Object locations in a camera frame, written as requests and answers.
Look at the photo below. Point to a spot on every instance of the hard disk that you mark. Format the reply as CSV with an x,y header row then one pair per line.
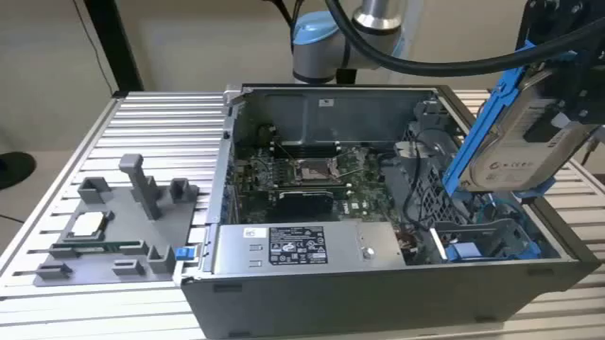
x,y
515,141

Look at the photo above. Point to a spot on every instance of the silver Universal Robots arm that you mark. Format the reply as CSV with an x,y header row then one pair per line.
x,y
321,53

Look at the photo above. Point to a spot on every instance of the grey perforated disk bay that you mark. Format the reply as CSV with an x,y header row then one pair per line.
x,y
425,191

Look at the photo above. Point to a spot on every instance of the black RAM slot bank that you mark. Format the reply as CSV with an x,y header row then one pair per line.
x,y
308,148

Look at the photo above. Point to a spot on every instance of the blue carrier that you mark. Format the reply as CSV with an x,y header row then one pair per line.
x,y
461,252

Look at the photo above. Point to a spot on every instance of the green motherboard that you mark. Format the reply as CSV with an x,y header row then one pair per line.
x,y
364,198

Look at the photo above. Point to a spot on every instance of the CPU socket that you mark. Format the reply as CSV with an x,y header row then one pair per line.
x,y
316,170

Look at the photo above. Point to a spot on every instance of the black graphics card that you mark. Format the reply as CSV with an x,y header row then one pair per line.
x,y
305,203

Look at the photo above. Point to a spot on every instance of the silver power supply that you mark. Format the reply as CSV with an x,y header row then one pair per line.
x,y
303,249

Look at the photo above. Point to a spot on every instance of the grey open PC case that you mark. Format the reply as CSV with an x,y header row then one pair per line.
x,y
331,304

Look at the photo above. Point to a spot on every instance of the small blue latch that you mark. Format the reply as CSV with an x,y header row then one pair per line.
x,y
184,253

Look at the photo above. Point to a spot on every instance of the grey parts rack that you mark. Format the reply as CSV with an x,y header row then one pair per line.
x,y
124,212

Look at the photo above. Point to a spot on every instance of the green RAM stick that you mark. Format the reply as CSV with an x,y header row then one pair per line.
x,y
102,244

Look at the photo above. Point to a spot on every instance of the silver CPU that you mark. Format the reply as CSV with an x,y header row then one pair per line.
x,y
89,225

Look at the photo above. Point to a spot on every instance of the black round base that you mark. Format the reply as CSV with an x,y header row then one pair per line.
x,y
14,170

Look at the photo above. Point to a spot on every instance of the silver metal bracket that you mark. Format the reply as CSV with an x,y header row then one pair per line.
x,y
409,150

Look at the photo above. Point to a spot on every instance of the black upright post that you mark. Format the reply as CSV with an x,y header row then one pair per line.
x,y
116,46

